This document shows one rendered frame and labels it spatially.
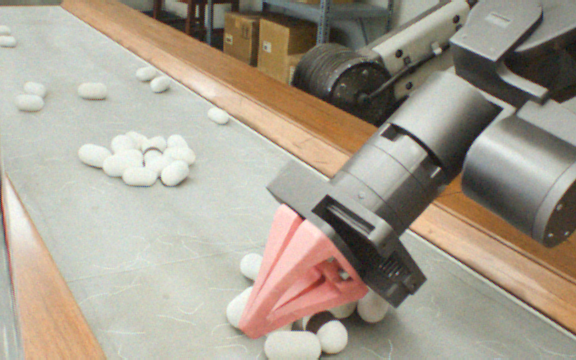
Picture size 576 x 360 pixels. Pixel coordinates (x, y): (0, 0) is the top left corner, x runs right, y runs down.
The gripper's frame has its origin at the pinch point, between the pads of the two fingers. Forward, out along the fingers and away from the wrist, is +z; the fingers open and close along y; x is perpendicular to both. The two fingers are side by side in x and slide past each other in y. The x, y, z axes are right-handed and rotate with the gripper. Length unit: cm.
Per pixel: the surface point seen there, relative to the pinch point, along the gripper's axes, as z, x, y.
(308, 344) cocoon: -1.4, 2.4, 2.3
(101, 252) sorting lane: 5.2, -0.6, -16.7
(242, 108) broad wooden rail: -16.2, 16.2, -42.9
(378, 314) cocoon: -6.0, 7.1, 1.1
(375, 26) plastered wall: -133, 157, -227
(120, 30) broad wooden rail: -17, 17, -93
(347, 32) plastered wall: -128, 162, -248
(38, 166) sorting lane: 5.6, -0.7, -36.0
